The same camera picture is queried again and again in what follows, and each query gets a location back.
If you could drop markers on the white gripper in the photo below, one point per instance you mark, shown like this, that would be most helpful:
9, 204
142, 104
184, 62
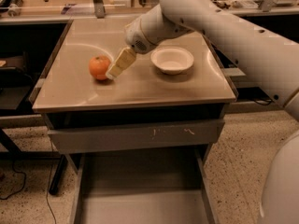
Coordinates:
135, 37

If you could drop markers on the orange fruit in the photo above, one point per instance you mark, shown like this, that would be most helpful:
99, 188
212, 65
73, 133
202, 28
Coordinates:
98, 67

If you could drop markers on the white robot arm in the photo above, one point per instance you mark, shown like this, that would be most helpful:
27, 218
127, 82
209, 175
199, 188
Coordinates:
269, 60

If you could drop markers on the grey top drawer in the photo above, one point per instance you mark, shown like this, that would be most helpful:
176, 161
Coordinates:
136, 136

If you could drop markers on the grey drawer cabinet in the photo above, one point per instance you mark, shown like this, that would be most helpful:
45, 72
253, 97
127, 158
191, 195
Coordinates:
70, 97

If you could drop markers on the open grey middle drawer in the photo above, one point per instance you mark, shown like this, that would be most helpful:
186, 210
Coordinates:
145, 186

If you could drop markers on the white paper bowl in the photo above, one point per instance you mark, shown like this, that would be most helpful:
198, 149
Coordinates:
172, 60

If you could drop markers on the tool on left bench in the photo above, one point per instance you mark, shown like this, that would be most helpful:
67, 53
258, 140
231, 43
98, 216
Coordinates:
11, 7

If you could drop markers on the black table leg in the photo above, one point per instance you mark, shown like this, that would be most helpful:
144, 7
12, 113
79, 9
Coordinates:
54, 183

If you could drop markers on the grey metal post left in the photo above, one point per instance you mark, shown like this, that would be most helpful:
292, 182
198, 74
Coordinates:
99, 9

